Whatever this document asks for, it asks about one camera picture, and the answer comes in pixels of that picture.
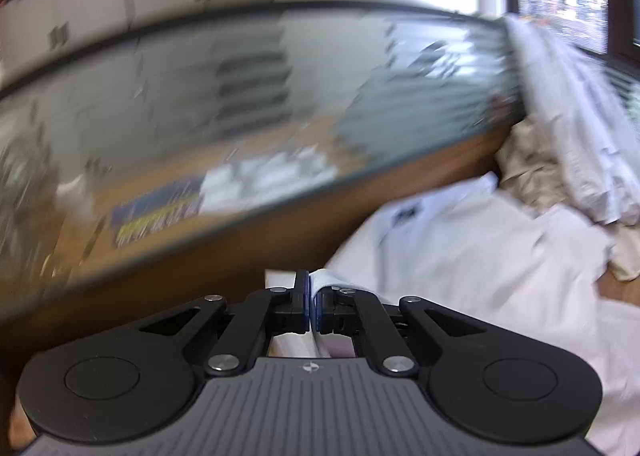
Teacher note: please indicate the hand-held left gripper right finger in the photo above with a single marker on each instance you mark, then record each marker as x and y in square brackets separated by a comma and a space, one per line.
[316, 308]

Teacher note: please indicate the white paper sheets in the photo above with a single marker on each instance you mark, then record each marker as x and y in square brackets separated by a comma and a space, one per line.
[270, 176]

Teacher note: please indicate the crumpled white shirt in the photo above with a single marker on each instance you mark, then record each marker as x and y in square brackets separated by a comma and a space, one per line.
[575, 126]

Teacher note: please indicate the beige crumpled garment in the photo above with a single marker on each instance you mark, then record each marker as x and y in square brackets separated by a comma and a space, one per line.
[530, 156]

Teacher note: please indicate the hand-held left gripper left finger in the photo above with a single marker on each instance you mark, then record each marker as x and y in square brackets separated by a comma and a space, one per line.
[301, 303]

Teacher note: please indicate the white collared dress shirt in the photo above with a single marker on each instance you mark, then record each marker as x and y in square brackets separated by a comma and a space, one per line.
[475, 261]

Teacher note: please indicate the blue yellow booklet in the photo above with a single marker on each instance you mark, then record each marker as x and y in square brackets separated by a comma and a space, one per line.
[155, 211]

